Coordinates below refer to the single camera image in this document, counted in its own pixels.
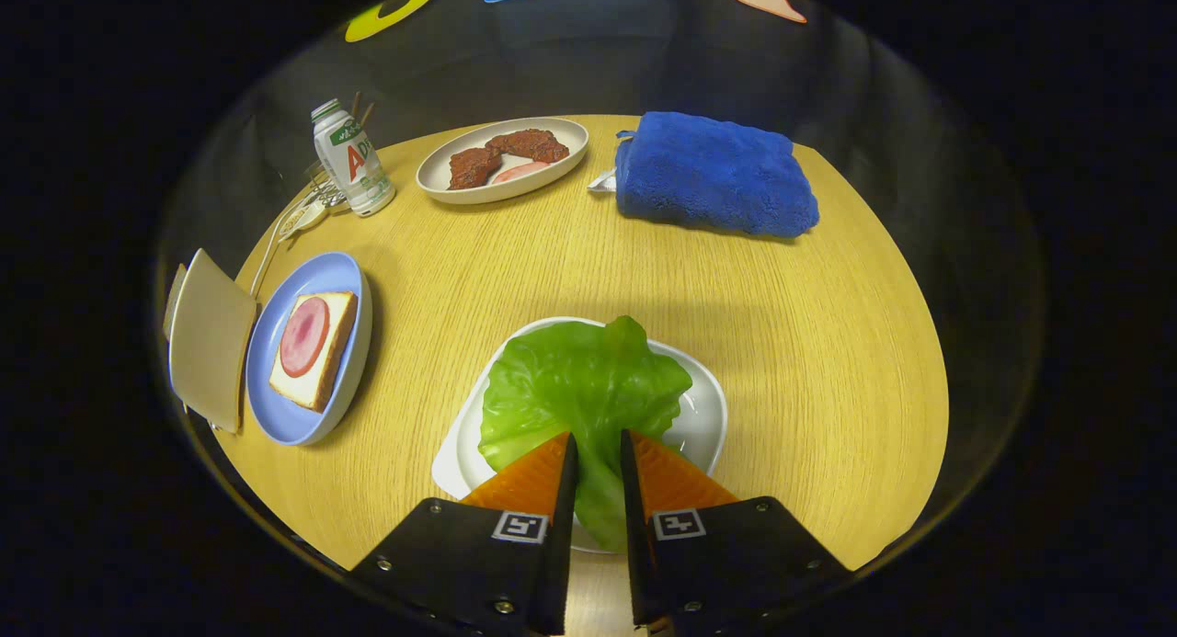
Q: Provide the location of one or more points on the black backdrop cloth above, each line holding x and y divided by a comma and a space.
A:
570, 58

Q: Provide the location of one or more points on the brown meat patty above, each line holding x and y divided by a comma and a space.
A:
474, 168
533, 145

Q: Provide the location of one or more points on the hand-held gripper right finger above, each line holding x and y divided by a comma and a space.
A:
634, 563

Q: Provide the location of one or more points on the green lettuce leaf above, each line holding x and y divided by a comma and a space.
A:
579, 389

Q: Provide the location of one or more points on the round pink ham slice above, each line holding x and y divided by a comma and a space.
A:
303, 336

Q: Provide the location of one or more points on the white divided bean dish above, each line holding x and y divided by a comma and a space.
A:
299, 221

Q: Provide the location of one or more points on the white toaster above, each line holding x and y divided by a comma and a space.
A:
211, 343

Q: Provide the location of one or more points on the white bottle green cap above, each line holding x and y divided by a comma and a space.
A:
354, 164

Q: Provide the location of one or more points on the blue plate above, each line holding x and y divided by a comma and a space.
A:
276, 389

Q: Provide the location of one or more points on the beige oval plate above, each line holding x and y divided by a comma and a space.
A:
432, 173

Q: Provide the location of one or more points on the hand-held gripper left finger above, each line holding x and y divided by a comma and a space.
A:
563, 545

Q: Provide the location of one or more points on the white square plate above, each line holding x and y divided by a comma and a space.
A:
699, 426

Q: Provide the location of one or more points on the folded blue towel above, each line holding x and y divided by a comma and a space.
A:
708, 173

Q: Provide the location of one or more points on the white bread slice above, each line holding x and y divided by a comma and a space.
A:
299, 391

